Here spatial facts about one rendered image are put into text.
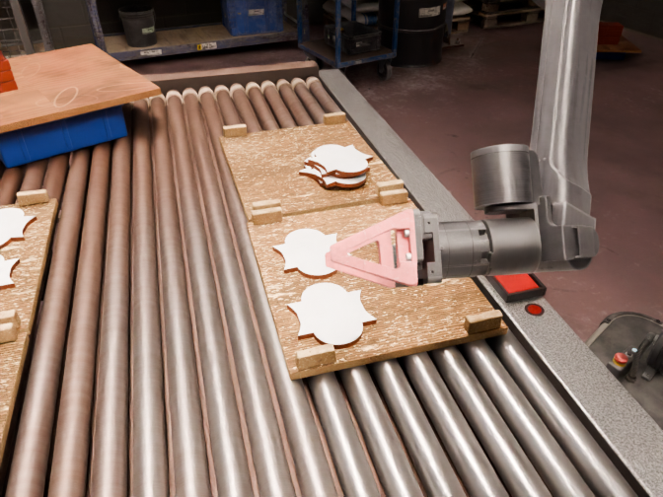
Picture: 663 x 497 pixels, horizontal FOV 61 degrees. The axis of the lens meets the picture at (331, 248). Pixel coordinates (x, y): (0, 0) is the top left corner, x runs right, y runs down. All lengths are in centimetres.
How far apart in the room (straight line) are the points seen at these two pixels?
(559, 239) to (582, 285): 206
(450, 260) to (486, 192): 8
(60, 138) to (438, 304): 102
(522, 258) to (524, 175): 8
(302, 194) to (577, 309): 157
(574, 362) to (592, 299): 167
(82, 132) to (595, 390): 126
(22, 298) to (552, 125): 85
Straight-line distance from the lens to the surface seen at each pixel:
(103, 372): 91
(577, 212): 64
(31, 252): 118
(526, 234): 57
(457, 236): 55
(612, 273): 279
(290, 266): 99
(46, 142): 155
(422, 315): 92
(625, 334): 210
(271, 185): 126
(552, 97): 69
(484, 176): 57
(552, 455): 81
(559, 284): 263
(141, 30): 526
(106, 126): 157
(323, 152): 130
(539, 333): 97
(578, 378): 92
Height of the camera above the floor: 155
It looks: 36 degrees down
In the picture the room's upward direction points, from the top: straight up
